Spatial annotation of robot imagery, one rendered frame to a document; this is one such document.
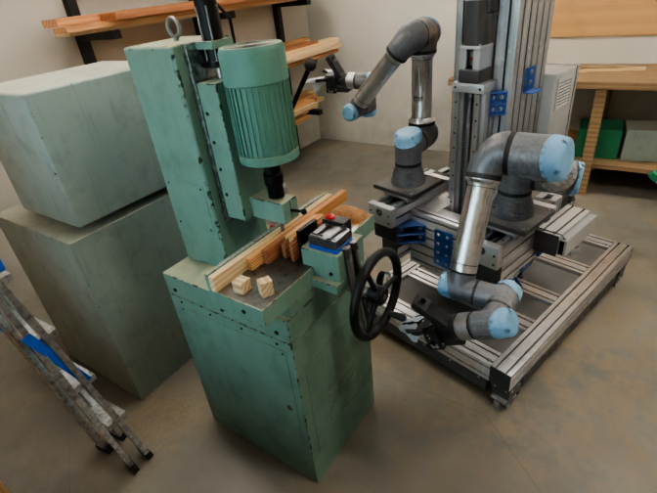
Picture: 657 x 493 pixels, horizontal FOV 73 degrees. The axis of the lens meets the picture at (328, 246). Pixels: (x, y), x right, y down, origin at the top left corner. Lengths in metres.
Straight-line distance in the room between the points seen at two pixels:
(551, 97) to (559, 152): 0.83
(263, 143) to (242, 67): 0.20
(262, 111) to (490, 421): 1.53
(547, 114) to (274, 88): 1.21
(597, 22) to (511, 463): 3.32
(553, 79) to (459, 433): 1.45
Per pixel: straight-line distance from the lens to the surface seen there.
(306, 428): 1.65
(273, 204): 1.36
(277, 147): 1.25
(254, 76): 1.20
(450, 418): 2.07
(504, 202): 1.72
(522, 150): 1.24
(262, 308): 1.20
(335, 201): 1.65
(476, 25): 1.77
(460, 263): 1.30
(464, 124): 1.88
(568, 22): 4.31
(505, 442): 2.04
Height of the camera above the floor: 1.63
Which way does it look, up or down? 31 degrees down
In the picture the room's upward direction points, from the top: 7 degrees counter-clockwise
